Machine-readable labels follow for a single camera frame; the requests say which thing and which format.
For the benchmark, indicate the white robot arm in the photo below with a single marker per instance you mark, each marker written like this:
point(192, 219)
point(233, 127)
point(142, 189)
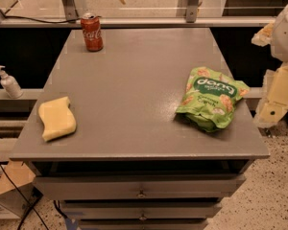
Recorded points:
point(274, 102)

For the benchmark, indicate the green rice chip bag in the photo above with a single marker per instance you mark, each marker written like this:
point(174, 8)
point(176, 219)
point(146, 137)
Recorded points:
point(210, 98)

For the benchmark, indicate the grey drawer cabinet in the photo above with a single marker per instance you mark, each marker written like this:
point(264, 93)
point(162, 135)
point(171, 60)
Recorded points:
point(124, 99)

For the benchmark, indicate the top drawer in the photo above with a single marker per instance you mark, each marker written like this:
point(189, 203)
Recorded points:
point(139, 187)

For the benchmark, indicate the drawer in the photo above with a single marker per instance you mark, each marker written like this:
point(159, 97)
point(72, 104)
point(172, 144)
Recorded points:
point(139, 187)
point(148, 224)
point(141, 209)

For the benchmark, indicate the yellow sponge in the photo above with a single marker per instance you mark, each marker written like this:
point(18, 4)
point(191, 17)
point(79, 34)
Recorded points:
point(57, 118)

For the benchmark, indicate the red Coca-Cola can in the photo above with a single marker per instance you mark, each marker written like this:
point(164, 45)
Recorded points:
point(91, 28)

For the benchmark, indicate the middle drawer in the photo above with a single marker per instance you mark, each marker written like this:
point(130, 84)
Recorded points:
point(141, 209)

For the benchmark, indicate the bottom drawer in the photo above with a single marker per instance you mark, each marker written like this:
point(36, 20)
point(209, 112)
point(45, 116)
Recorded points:
point(148, 224)

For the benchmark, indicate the white pump dispenser bottle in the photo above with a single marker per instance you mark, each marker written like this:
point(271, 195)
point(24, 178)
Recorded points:
point(10, 84)

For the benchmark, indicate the cardboard box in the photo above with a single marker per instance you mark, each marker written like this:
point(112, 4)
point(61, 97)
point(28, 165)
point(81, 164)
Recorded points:
point(15, 193)

